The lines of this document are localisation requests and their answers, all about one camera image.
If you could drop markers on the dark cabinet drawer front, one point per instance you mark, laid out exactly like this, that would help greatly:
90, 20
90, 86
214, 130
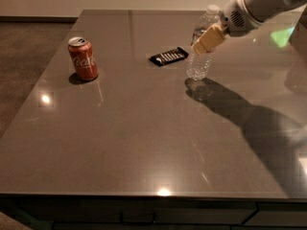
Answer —
138, 211

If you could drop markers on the red Coca-Cola can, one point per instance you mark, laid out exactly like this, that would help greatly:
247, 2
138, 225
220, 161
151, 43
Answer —
81, 53

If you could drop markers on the black rxbar chocolate bar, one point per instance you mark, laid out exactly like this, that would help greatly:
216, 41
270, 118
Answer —
168, 57

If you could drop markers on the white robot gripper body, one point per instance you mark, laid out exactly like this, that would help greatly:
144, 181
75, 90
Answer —
234, 20

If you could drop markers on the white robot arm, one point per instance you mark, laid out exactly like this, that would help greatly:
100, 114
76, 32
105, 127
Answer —
263, 10

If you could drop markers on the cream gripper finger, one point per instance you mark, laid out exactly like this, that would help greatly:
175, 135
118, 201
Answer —
211, 38

